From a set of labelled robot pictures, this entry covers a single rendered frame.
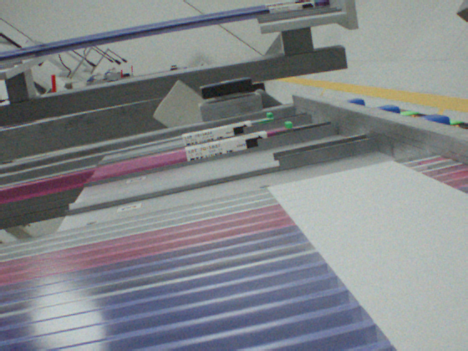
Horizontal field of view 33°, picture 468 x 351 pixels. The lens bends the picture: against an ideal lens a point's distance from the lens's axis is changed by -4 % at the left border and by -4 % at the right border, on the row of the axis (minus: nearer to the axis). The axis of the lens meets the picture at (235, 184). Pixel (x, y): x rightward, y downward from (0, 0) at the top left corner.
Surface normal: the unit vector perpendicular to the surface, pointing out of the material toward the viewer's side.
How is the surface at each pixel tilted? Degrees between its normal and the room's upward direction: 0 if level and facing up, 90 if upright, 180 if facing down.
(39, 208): 90
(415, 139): 47
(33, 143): 90
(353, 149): 90
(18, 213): 90
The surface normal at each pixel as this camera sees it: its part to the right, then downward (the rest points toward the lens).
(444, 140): -0.98, 0.21
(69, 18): 0.08, 0.15
